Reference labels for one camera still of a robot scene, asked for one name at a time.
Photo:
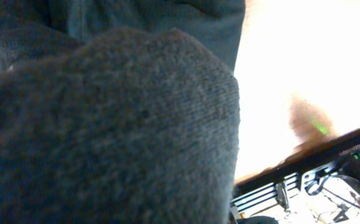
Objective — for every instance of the dark green t-shirt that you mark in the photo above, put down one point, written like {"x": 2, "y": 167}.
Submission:
{"x": 118, "y": 111}

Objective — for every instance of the grey metal frame bracket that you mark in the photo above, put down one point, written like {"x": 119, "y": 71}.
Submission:
{"x": 332, "y": 191}

